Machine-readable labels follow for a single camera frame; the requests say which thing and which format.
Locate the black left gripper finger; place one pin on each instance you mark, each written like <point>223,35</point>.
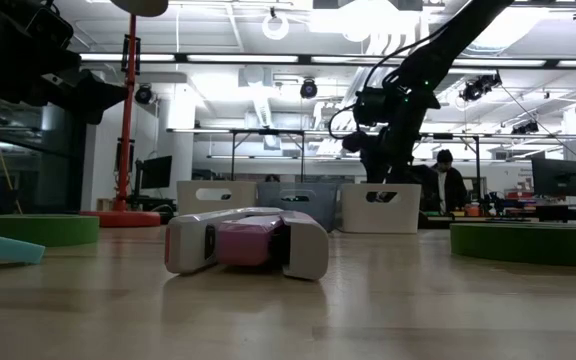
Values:
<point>98,95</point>

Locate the black stapler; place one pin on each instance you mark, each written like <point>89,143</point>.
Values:
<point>295,199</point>

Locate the green tape roll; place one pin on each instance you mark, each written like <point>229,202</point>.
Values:
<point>43,230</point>
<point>528,245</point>

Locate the white and pink stapler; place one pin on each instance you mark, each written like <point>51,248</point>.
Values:
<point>193,245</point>

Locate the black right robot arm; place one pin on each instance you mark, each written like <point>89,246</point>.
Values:
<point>448,45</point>

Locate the white plastic storage bin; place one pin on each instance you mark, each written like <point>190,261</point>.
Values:
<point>403,215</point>
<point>188,200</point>

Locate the red desk lamp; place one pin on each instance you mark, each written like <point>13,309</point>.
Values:
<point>127,125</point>

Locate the black ceiling spotlight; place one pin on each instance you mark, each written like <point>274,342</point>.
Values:
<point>524,128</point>
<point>478,87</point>
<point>308,89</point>
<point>143,94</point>

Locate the person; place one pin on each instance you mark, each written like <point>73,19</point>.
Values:
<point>445,185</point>

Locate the grey plastic storage bin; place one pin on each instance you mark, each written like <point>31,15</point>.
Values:
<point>318,200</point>

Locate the yellow pole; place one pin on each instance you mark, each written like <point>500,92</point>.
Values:
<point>5,159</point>

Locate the black computer monitor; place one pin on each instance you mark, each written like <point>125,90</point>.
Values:
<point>157,172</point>
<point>555,177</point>

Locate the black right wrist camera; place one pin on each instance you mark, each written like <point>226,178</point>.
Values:
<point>354,142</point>

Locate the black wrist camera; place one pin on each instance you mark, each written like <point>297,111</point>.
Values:
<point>48,25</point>
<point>354,142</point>

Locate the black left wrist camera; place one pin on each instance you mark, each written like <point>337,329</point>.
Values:
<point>48,25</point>

